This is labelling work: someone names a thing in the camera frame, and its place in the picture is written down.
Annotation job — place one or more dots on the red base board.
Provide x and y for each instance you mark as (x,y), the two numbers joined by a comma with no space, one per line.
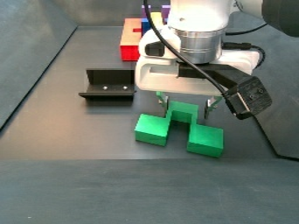
(130,39)

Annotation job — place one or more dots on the black angle fixture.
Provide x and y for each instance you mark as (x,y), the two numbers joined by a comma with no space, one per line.
(110,83)

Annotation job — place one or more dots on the green stepped block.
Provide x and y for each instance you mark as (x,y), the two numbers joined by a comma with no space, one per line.
(206,140)

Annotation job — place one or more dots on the blue block left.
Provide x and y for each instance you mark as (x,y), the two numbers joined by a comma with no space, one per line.
(146,26)

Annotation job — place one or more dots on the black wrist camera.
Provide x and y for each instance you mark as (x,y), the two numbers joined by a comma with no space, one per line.
(246,95)

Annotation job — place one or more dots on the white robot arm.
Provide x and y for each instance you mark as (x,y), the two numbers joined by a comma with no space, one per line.
(185,59)

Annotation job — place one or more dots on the purple block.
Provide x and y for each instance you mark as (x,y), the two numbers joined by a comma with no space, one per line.
(166,9)
(143,11)

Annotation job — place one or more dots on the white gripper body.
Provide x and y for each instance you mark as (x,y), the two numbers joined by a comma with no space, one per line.
(157,70)

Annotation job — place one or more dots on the purple block right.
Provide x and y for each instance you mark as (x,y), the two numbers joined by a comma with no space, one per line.
(166,9)

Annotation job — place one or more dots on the purple block left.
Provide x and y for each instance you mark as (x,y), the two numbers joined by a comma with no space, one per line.
(143,11)

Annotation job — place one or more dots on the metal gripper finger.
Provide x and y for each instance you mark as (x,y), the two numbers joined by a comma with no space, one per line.
(211,104)
(163,99)

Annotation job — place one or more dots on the yellow long block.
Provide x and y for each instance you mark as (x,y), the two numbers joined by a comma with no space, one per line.
(158,18)

